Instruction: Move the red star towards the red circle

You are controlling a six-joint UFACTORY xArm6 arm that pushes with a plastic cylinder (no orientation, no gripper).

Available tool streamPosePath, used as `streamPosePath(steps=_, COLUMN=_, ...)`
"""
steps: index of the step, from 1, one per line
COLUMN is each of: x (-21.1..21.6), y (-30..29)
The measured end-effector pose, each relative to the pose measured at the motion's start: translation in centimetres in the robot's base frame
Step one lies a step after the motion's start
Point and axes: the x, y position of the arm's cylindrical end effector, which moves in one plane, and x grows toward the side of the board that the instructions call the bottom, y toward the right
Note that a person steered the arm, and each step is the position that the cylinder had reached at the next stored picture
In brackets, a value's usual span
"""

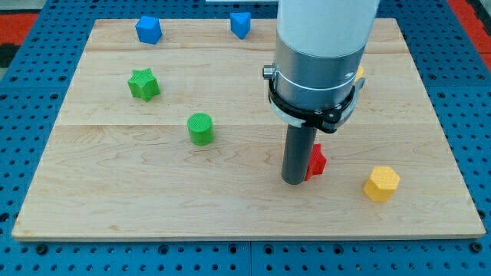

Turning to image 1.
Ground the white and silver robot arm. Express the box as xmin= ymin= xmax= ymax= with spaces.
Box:
xmin=263 ymin=0 xmax=380 ymax=133

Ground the red star block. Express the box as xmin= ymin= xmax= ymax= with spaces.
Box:
xmin=305 ymin=143 xmax=328 ymax=181

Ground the green cylinder block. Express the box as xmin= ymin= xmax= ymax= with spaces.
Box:
xmin=187 ymin=113 xmax=214 ymax=146

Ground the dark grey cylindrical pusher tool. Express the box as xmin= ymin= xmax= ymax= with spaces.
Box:
xmin=282 ymin=125 xmax=317 ymax=185

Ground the black clamp ring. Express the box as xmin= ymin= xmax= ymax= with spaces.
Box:
xmin=267 ymin=77 xmax=358 ymax=134

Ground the green star block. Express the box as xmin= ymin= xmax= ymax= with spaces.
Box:
xmin=127 ymin=68 xmax=160 ymax=102

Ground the yellow hexagon block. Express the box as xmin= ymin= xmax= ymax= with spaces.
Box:
xmin=363 ymin=166 xmax=400 ymax=202

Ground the blue triangle block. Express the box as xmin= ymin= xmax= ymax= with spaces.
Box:
xmin=230 ymin=12 xmax=252 ymax=40

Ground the yellow block behind arm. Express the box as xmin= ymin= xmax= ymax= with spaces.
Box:
xmin=354 ymin=66 xmax=364 ymax=82

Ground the light wooden board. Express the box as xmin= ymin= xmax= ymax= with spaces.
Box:
xmin=12 ymin=18 xmax=486 ymax=242

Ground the blue pentagon block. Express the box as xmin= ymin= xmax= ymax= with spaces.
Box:
xmin=135 ymin=16 xmax=162 ymax=44

